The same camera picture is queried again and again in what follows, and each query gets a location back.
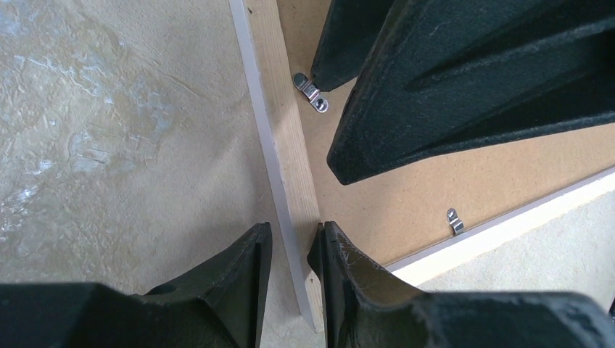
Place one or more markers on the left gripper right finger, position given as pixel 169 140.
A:
pixel 364 305

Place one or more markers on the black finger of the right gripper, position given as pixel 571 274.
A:
pixel 349 32
pixel 449 76

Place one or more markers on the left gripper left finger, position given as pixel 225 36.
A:
pixel 219 303

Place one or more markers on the white wooden picture frame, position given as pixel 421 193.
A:
pixel 538 214

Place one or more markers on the brown backing board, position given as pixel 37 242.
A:
pixel 479 106

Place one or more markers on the metal turn clip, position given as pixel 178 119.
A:
pixel 303 84
pixel 455 222

